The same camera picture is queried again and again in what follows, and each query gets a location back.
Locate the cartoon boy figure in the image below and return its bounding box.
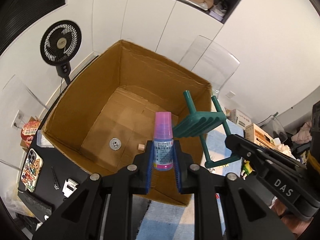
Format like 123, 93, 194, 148
240, 158, 256, 180

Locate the transparent plastic chair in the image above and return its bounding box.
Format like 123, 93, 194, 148
178, 35, 241, 98
0, 74, 50, 171
257, 112, 288, 143

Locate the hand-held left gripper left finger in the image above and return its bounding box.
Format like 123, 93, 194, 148
32, 141, 154, 240

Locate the black electric fan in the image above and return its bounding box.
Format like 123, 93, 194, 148
40, 19, 83, 87

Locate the black pouch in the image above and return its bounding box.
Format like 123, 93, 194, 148
17, 189, 54, 217

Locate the person's right hand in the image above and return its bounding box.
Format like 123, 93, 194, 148
273, 197, 312, 231

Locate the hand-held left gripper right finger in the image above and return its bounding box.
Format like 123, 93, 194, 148
174, 141, 296, 240

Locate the cream rose bouquet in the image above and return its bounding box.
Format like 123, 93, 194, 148
271, 138, 292, 156

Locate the blue and cream checked blanket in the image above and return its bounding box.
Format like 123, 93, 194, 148
136, 122, 247, 240

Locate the white cardboard box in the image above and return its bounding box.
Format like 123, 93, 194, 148
224, 108, 252, 131

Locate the green toy chair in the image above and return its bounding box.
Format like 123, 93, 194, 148
172, 91, 242, 169

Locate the phone with colourful case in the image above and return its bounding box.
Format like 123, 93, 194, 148
20, 148, 44, 193

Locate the brown cardboard box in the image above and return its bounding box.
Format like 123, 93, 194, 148
41, 39, 213, 207

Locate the round metal disc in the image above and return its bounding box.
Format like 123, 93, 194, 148
109, 138, 123, 151

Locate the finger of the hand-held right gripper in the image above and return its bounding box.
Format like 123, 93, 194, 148
224, 134, 307, 174

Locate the clear plastic box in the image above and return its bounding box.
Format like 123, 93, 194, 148
37, 130, 54, 148

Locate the orange cardboard product box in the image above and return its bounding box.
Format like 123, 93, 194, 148
245, 123, 274, 147

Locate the small white device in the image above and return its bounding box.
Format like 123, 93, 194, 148
61, 178, 79, 196

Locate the red printed snack package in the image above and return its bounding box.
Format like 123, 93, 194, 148
20, 116, 42, 148

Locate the white wall socket with plug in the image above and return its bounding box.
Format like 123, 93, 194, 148
13, 109, 26, 130

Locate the small bottle with pink cap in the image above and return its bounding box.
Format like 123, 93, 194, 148
153, 111, 174, 172

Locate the beige jacket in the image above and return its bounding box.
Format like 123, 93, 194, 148
291, 121, 313, 143

